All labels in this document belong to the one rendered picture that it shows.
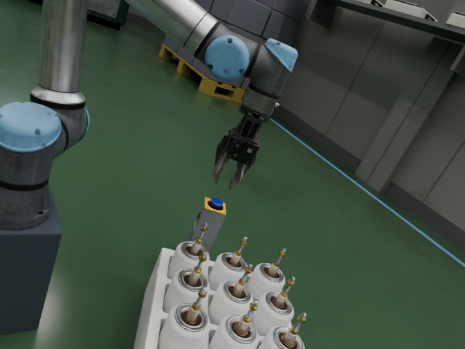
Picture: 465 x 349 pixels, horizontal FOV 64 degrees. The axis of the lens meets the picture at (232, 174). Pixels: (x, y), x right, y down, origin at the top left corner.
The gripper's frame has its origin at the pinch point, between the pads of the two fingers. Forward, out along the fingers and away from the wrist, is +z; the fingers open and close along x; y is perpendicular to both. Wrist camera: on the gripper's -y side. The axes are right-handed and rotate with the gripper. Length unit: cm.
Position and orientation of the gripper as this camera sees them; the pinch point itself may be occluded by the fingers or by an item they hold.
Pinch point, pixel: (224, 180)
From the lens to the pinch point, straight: 93.9
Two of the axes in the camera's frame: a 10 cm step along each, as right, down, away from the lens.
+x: 9.3, 3.6, 1.1
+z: -3.7, 8.5, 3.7
